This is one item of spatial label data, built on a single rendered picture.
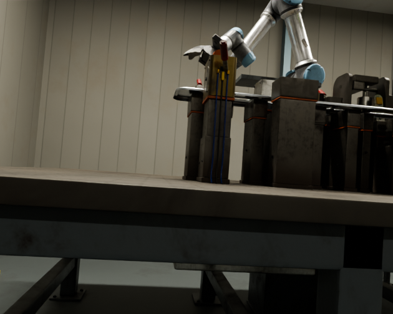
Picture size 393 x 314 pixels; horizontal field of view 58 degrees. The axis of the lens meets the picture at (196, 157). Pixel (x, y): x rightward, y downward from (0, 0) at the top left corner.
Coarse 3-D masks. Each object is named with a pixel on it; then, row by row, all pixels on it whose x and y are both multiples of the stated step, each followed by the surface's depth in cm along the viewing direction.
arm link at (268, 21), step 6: (270, 6) 190; (264, 12) 191; (270, 12) 190; (264, 18) 190; (270, 18) 190; (276, 18) 192; (258, 24) 190; (264, 24) 190; (270, 24) 192; (252, 30) 190; (258, 30) 189; (264, 30) 190; (246, 36) 190; (252, 36) 188; (258, 36) 189; (246, 42) 187; (252, 42) 188; (258, 42) 191; (252, 48) 189; (240, 66) 186
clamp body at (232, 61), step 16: (208, 64) 102; (208, 80) 100; (224, 80) 99; (208, 96) 99; (224, 96) 99; (208, 112) 100; (224, 112) 100; (208, 128) 99; (224, 128) 99; (208, 144) 99; (224, 144) 98; (208, 160) 99; (224, 160) 99; (208, 176) 98; (224, 176) 99
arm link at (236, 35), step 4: (236, 28) 174; (228, 32) 172; (232, 32) 172; (236, 32) 172; (240, 32) 174; (228, 36) 170; (232, 36) 170; (236, 36) 172; (240, 36) 174; (232, 40) 170; (236, 40) 172; (240, 40) 172; (232, 44) 170; (236, 44) 172; (232, 48) 174
